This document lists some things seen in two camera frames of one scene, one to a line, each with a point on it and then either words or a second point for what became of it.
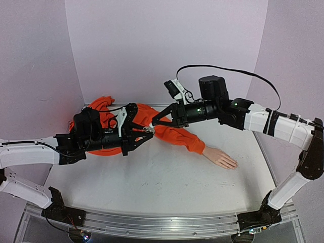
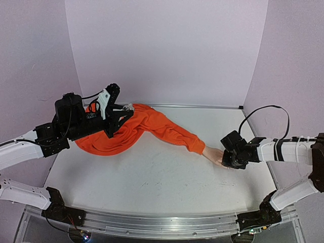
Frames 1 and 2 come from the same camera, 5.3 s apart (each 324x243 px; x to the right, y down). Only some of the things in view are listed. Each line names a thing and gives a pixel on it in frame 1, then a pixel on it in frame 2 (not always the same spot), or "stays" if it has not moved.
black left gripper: (128, 134) -> (114, 117)
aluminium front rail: (163, 225) stays
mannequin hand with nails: (219, 157) stays
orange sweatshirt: (173, 132) stays
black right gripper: (180, 114) -> (228, 159)
